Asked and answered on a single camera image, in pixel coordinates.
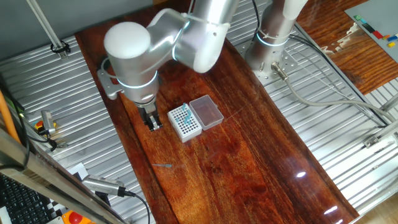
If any silver ribbed camera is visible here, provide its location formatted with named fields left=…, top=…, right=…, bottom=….
left=81, top=174, right=127, bottom=197

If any steel frame beam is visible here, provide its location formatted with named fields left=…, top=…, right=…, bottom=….
left=0, top=129, right=127, bottom=224

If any grey board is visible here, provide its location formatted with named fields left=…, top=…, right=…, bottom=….
left=344, top=0, right=398, bottom=63

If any white pipette tip rack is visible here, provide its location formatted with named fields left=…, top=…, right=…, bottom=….
left=167, top=103, right=203, bottom=144

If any slanted metal pole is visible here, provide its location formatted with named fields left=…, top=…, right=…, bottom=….
left=26, top=0, right=70, bottom=60

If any glossy brown wooden board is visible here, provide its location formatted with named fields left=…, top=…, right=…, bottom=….
left=74, top=0, right=360, bottom=224

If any aluminium profile bar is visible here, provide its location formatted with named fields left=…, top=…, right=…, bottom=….
left=363, top=119, right=398, bottom=149
left=377, top=93, right=398, bottom=113

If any red emergency stop button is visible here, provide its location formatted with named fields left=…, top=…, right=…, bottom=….
left=61, top=210, right=96, bottom=224

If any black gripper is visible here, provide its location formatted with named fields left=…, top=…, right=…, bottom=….
left=137, top=100, right=164, bottom=132

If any black camera cable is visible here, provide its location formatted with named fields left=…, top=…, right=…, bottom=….
left=124, top=190, right=152, bottom=224

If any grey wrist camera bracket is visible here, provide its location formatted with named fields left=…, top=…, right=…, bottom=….
left=96, top=67, right=125, bottom=101

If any black cable tie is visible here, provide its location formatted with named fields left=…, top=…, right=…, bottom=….
left=50, top=39, right=72, bottom=54

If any clear plastic box lid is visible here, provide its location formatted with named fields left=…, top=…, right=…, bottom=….
left=188, top=94, right=225, bottom=131

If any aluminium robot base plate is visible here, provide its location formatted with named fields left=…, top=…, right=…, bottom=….
left=234, top=29, right=301, bottom=86

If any orange pole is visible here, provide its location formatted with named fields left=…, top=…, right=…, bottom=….
left=0, top=90, right=21, bottom=144

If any grey cable with metal connector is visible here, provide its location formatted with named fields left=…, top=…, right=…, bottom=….
left=271, top=61, right=398, bottom=123

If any black keyboard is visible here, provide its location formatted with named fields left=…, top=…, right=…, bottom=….
left=0, top=174, right=52, bottom=224

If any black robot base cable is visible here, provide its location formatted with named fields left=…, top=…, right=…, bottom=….
left=289, top=33, right=389, bottom=128

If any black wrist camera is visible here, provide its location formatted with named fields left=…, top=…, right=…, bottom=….
left=99, top=55, right=111, bottom=75

